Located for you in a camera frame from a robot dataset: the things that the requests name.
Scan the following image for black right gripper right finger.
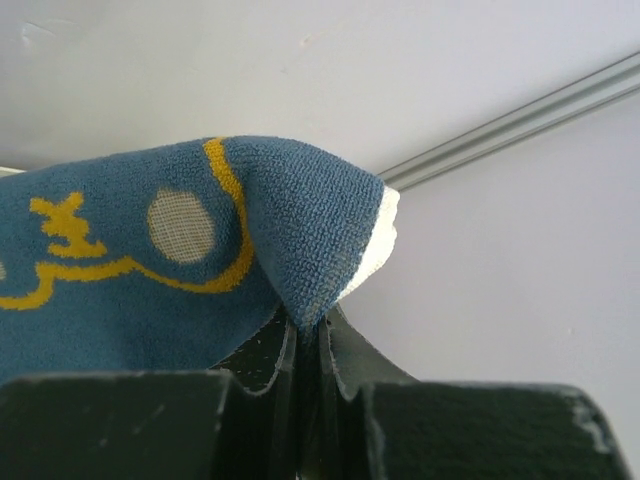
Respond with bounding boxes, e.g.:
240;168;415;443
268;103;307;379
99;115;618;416
300;309;632;479

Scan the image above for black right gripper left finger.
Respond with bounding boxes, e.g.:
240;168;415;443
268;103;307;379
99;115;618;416
1;314;297;479

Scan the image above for right aluminium frame post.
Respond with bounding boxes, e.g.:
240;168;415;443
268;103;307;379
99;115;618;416
380;52;639;191

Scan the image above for yellow and blue cartoon towel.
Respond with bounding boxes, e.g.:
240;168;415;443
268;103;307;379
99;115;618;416
1;136;400;381

